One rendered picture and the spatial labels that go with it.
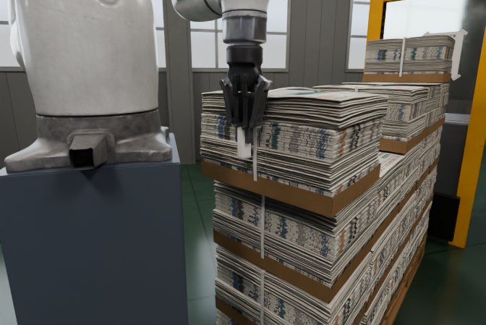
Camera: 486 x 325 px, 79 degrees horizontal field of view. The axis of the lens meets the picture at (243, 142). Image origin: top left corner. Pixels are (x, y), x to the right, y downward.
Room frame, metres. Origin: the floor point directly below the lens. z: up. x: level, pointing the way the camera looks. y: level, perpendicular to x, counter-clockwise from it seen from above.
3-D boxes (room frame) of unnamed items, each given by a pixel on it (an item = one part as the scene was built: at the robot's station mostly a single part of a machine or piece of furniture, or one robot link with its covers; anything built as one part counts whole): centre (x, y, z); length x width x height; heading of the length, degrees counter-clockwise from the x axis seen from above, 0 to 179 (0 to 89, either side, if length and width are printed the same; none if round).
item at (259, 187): (0.75, -0.12, 0.86); 0.28 x 0.06 x 0.04; 139
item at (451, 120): (2.28, -1.43, 0.40); 0.70 x 0.55 x 0.80; 49
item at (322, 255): (1.12, -0.43, 0.42); 1.17 x 0.39 x 0.83; 139
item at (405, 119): (1.22, -0.52, 0.95); 0.38 x 0.29 x 0.23; 49
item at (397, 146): (1.22, -0.52, 0.86); 0.38 x 0.29 x 0.04; 49
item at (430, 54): (1.67, -0.91, 0.65); 0.39 x 0.30 x 1.29; 49
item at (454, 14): (2.01, -1.20, 1.28); 0.57 x 0.01 x 0.65; 49
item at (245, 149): (0.62, -0.01, 0.96); 0.03 x 0.01 x 0.07; 139
